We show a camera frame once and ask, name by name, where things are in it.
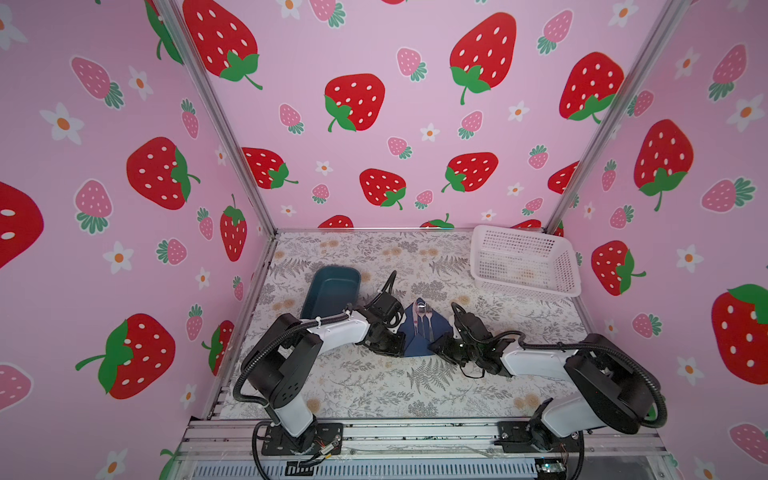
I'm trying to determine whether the aluminium corner post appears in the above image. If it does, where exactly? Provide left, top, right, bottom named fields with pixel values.
left=156, top=1, right=276, bottom=237
left=544, top=0, right=690, bottom=235

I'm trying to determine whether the aluminium corner post left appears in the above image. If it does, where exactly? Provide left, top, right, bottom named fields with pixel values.
left=156, top=1, right=276, bottom=237

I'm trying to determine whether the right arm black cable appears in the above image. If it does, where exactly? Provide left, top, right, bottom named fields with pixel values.
left=449, top=301, right=668, bottom=430

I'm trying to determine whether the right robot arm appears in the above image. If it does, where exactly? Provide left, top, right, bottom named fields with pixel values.
left=429, top=334, right=668, bottom=451

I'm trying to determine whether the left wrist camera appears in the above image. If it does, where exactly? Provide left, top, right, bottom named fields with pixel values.
left=366, top=292, right=405, bottom=329

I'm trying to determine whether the dark teal plastic bin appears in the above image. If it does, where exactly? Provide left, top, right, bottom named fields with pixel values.
left=300, top=265, right=361, bottom=319

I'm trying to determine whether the blue paper napkin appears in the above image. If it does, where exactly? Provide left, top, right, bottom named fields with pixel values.
left=397, top=298, right=453, bottom=357

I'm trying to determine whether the white plastic basket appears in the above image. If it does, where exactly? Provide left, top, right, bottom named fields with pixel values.
left=469, top=225, right=582, bottom=301

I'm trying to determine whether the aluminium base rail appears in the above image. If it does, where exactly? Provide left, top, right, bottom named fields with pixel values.
left=169, top=418, right=683, bottom=479

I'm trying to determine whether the silver fork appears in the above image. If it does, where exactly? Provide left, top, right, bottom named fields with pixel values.
left=424, top=305, right=435, bottom=342

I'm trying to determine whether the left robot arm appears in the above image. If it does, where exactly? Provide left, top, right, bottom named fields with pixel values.
left=232, top=305, right=405, bottom=448

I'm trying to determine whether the aluminium corner post right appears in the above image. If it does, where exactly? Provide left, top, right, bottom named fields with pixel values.
left=544, top=0, right=690, bottom=235

